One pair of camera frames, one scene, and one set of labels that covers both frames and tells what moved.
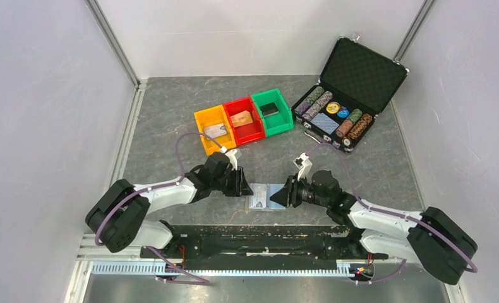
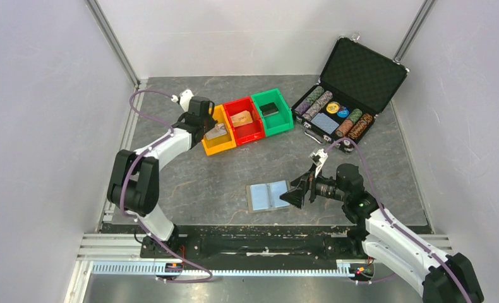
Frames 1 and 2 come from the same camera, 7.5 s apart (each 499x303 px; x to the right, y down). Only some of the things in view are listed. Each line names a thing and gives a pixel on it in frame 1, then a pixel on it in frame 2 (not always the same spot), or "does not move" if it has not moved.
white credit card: (258, 200) -> (218, 130)
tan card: (241, 118) does not move
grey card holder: (260, 199) does not move
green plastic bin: (275, 112) does not move
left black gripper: (240, 187) -> (211, 122)
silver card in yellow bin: (216, 130) does not move
